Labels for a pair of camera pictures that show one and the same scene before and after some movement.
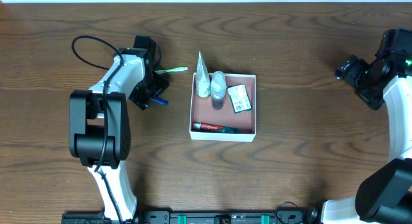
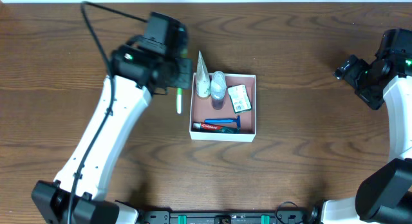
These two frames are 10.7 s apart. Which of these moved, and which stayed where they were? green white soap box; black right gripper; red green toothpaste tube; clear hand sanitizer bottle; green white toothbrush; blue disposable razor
Moved: blue disposable razor; green white toothbrush
Stayed: black right gripper; green white soap box; red green toothpaste tube; clear hand sanitizer bottle
